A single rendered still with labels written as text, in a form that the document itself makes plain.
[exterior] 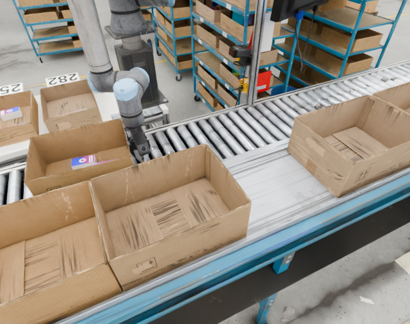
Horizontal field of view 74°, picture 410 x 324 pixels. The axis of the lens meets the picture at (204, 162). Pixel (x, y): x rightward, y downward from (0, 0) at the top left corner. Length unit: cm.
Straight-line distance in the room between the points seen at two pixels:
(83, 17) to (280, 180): 90
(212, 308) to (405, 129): 99
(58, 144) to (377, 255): 196
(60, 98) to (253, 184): 141
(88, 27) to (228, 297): 108
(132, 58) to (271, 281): 128
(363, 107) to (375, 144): 17
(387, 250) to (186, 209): 155
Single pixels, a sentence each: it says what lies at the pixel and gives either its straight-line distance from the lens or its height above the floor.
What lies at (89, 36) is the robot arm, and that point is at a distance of 114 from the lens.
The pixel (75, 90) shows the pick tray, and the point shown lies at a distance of 200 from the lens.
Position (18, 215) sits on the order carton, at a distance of 96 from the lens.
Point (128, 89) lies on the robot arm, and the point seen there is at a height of 117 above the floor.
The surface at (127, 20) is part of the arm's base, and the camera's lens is 159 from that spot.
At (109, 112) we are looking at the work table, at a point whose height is 75.
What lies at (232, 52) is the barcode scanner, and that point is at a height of 107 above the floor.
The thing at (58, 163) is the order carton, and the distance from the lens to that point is 147.
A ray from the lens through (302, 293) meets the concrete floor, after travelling 184.
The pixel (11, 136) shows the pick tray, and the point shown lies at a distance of 172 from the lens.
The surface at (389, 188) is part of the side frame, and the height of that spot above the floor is 91.
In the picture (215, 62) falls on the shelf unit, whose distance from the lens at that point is 283.
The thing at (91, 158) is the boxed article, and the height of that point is 80.
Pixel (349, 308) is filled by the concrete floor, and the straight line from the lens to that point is 190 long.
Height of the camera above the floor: 164
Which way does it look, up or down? 43 degrees down
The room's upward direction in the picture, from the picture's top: 1 degrees counter-clockwise
